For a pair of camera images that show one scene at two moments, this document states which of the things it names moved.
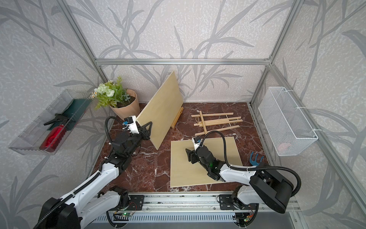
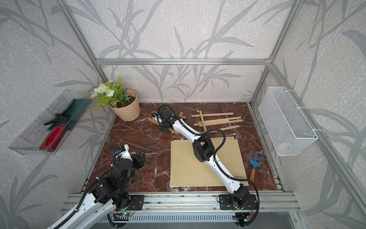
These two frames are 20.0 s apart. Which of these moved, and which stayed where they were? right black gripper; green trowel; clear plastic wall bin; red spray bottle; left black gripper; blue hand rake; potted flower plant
Moved: right black gripper; left black gripper
Stayed: green trowel; blue hand rake; potted flower plant; clear plastic wall bin; red spray bottle
